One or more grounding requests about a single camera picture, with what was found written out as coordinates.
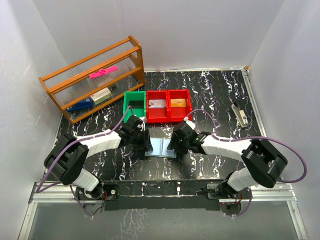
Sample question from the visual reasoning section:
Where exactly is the blue stapler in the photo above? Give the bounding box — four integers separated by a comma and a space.
66, 98, 94, 112

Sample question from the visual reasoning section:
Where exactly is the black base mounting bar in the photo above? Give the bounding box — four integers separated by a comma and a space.
75, 179, 252, 214

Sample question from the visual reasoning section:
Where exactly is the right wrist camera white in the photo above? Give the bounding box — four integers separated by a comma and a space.
184, 120, 196, 130

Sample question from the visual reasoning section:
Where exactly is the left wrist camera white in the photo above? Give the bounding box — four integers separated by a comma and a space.
138, 116, 147, 131

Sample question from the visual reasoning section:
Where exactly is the purple cable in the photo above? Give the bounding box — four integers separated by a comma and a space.
36, 105, 133, 218
183, 108, 308, 217

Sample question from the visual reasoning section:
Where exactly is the middle red plastic bin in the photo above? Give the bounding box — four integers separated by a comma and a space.
146, 90, 169, 124

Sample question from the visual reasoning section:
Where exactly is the white striped credit card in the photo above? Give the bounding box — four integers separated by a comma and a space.
148, 99, 166, 109

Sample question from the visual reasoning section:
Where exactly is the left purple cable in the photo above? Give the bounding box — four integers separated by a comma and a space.
36, 105, 133, 218

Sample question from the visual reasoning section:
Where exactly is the white red box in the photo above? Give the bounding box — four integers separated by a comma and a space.
90, 87, 112, 105

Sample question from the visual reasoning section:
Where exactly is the green plastic bin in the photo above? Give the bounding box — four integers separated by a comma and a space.
122, 91, 147, 118

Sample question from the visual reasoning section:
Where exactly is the pink plastic clip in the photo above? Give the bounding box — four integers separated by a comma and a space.
89, 66, 119, 79

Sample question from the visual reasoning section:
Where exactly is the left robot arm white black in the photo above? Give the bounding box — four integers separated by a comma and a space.
44, 115, 153, 200

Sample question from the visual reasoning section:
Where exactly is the black grey stapler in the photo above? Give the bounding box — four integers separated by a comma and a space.
231, 100, 249, 129

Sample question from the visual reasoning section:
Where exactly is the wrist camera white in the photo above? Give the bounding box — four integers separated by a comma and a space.
138, 116, 147, 131
184, 120, 196, 130

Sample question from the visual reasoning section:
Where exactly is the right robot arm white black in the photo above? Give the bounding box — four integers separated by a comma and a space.
167, 120, 288, 199

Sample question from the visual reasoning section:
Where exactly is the right red plastic bin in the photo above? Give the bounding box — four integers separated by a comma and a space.
167, 89, 193, 123

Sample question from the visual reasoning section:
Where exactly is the black credit card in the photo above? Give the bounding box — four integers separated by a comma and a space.
128, 100, 145, 109

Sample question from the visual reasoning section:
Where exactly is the red plastic bin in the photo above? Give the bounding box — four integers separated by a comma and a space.
146, 90, 169, 124
167, 89, 193, 123

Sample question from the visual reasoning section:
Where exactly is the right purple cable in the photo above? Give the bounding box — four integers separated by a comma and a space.
183, 108, 308, 217

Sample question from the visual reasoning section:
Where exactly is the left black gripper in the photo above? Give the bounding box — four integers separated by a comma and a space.
130, 128, 153, 152

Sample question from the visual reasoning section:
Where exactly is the wooden shelf rack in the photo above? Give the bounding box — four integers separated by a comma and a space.
39, 35, 146, 125

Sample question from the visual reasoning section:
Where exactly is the green card holder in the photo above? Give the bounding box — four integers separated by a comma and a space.
144, 137, 177, 159

